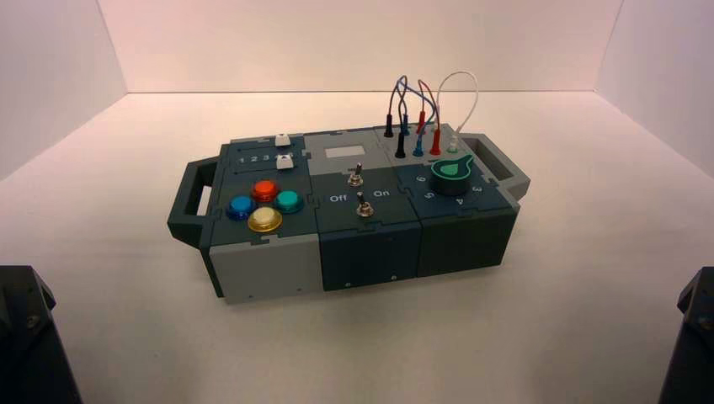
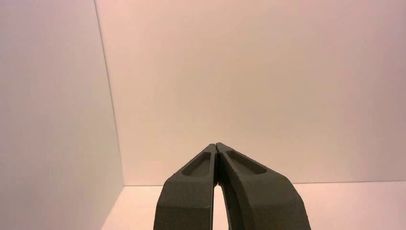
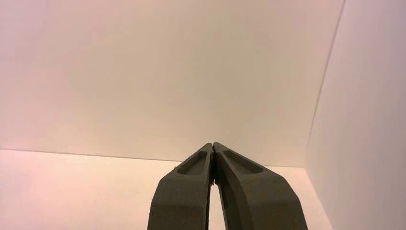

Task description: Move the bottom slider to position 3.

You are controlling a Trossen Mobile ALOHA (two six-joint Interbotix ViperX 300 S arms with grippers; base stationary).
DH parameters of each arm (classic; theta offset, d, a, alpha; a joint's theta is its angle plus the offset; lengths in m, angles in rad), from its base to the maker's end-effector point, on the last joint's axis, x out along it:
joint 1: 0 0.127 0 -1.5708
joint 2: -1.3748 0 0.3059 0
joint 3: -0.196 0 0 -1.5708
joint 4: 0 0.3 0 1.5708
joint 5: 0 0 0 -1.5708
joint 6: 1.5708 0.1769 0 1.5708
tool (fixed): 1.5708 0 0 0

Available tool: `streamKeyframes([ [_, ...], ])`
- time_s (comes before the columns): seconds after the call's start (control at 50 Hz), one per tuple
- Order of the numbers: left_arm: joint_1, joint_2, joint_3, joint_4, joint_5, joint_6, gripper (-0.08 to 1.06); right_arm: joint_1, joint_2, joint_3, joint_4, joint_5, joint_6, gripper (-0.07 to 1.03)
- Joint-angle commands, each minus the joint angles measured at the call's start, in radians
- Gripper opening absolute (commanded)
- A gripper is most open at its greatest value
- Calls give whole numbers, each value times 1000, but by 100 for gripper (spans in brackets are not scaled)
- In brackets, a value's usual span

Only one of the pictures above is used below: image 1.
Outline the blue round push button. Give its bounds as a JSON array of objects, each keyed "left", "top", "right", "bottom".
[{"left": 226, "top": 194, "right": 258, "bottom": 222}]

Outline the blue jumper cable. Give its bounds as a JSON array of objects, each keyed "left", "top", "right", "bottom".
[{"left": 394, "top": 75, "right": 436, "bottom": 158}]

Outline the green black rotary knob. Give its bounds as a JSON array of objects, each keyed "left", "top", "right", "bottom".
[{"left": 428, "top": 155, "right": 475, "bottom": 197}]

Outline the dark teal grey control box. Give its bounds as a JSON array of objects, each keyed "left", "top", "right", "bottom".
[{"left": 167, "top": 123, "right": 532, "bottom": 306}]

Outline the black jumper cable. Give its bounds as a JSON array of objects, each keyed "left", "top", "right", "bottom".
[{"left": 383, "top": 77, "right": 408, "bottom": 159}]

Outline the red jumper cable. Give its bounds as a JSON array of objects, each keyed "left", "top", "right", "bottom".
[{"left": 417, "top": 78, "right": 444, "bottom": 157}]

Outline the white jumper cable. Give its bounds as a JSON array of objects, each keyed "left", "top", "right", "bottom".
[{"left": 434, "top": 71, "right": 481, "bottom": 155}]

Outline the red round push button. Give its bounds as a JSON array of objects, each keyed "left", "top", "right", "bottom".
[{"left": 250, "top": 179, "right": 280, "bottom": 204}]

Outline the teal round push button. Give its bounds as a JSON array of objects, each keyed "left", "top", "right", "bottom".
[{"left": 274, "top": 189, "right": 306, "bottom": 215}]

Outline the yellow round push button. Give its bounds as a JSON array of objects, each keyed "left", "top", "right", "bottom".
[{"left": 248, "top": 206, "right": 284, "bottom": 234}]

